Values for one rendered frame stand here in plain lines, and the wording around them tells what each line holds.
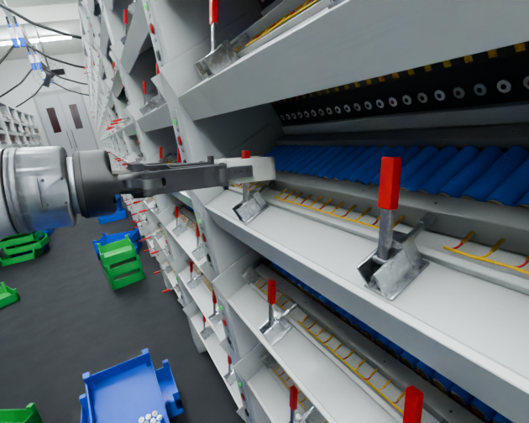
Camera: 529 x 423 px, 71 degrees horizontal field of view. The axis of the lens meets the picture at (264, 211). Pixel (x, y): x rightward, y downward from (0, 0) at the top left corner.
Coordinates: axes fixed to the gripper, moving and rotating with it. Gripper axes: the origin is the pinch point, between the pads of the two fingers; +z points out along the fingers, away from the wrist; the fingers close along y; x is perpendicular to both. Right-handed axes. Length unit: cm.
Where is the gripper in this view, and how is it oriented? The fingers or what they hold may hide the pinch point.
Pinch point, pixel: (245, 169)
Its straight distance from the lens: 49.4
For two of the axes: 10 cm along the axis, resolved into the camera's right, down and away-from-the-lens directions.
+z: 9.1, -1.4, 3.9
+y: 4.1, 1.6, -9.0
